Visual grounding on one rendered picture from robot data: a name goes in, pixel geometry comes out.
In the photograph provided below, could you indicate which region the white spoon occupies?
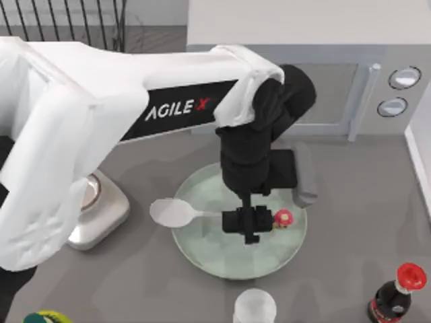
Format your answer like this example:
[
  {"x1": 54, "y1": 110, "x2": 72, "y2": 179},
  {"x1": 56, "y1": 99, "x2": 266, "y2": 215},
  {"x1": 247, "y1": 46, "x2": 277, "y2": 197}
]
[{"x1": 149, "y1": 198, "x2": 225, "y2": 229}]

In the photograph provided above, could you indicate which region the pale green glass plate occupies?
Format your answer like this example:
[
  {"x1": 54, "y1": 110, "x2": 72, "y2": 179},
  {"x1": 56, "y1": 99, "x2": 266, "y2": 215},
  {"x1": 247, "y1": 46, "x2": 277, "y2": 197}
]
[{"x1": 170, "y1": 163, "x2": 308, "y2": 281}]

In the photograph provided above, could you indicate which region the red mushroom toy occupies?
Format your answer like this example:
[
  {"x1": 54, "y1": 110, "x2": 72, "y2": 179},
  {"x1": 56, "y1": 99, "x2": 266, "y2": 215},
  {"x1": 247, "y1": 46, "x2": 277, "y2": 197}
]
[{"x1": 273, "y1": 209, "x2": 294, "y2": 230}]

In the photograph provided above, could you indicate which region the pale grey rounded box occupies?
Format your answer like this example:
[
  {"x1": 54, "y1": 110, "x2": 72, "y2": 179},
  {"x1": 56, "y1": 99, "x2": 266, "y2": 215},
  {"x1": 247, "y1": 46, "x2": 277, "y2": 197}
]
[{"x1": 292, "y1": 141, "x2": 320, "y2": 209}]

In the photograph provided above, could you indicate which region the translucent white cup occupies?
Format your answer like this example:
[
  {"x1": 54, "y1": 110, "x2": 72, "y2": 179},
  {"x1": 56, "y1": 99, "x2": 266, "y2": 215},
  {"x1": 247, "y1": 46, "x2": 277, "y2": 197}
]
[{"x1": 234, "y1": 288, "x2": 277, "y2": 323}]

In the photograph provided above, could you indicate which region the microwave oven door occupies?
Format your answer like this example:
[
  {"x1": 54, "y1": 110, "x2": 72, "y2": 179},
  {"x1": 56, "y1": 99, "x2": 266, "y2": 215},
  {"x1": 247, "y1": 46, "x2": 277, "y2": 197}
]
[{"x1": 265, "y1": 53, "x2": 371, "y2": 137}]

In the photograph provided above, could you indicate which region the white kitchen scale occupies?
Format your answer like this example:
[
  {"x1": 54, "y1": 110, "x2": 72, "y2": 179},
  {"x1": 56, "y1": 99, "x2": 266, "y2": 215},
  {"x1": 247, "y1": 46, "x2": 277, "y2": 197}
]
[{"x1": 65, "y1": 168, "x2": 131, "y2": 252}]

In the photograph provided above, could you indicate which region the dark bottle with red cap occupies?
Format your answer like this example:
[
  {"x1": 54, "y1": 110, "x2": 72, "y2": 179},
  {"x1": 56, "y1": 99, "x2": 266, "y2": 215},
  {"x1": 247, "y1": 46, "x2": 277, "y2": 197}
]
[{"x1": 366, "y1": 262, "x2": 428, "y2": 323}]

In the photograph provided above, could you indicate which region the pale microwave oven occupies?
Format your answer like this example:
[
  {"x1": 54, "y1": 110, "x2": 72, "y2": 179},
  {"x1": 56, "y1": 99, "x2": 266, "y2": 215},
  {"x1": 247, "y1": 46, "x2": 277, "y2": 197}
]
[{"x1": 186, "y1": 0, "x2": 431, "y2": 144}]

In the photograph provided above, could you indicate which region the grey microwave knob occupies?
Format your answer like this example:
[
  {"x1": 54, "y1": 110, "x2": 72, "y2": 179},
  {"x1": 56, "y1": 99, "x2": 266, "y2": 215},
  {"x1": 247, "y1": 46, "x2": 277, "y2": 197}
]
[
  {"x1": 376, "y1": 97, "x2": 409, "y2": 118},
  {"x1": 389, "y1": 66, "x2": 423, "y2": 90}
]

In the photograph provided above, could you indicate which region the black metal railing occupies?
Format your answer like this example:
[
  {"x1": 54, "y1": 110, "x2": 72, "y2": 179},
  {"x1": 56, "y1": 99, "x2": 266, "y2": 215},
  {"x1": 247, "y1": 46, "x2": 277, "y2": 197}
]
[{"x1": 0, "y1": 0, "x2": 131, "y2": 53}]

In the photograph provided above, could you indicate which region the green and yellow can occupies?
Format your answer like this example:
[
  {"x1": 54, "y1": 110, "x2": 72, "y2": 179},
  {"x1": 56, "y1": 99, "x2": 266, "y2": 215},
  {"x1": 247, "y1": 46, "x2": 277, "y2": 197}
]
[{"x1": 22, "y1": 309, "x2": 73, "y2": 323}]

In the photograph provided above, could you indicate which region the pale microwave door handle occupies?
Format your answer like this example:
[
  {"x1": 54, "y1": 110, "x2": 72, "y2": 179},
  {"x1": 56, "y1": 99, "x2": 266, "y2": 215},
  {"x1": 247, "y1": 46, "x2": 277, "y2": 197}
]
[{"x1": 348, "y1": 63, "x2": 381, "y2": 142}]

